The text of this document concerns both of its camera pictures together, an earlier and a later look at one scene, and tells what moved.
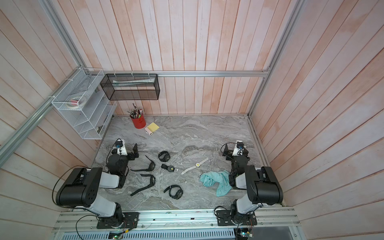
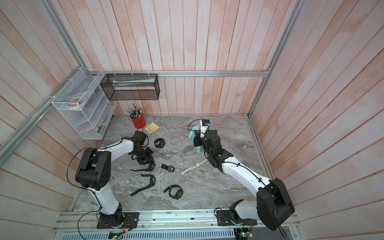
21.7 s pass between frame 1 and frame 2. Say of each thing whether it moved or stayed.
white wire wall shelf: stayed
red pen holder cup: stayed
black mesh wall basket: stayed
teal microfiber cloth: moved
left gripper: moved
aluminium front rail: stayed
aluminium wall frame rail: stayed
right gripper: moved
